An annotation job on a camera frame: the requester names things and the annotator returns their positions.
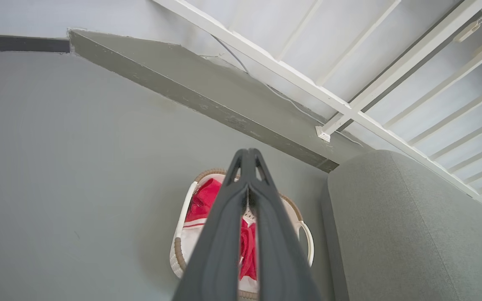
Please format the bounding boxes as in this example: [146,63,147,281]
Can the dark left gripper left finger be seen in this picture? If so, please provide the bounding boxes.
[172,148,251,301]

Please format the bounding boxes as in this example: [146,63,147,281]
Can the black baseboard strip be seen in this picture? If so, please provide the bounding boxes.
[0,34,71,54]

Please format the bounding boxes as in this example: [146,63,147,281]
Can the white wooden railing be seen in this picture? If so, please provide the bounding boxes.
[152,0,482,222]

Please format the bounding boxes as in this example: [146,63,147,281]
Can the white garment with red trim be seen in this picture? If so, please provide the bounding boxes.
[180,209,260,294]

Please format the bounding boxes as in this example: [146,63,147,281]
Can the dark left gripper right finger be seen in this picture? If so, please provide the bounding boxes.
[247,148,322,301]

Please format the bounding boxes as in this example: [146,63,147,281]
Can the white perforated laundry basket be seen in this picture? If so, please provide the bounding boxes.
[169,168,315,301]

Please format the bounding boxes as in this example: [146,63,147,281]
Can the beige blind cord pull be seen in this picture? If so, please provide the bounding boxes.
[454,20,482,43]

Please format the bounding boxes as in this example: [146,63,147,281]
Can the grey floor cable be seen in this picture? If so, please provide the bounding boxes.
[211,34,364,148]

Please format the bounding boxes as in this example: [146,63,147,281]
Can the red garment with white stripes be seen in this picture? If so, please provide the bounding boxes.
[185,178,259,281]

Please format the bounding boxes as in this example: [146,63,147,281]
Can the grey fabric sofa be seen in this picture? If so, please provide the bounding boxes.
[320,149,482,301]

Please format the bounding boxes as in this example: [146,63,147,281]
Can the raised grey concrete step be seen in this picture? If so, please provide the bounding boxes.
[68,28,369,173]

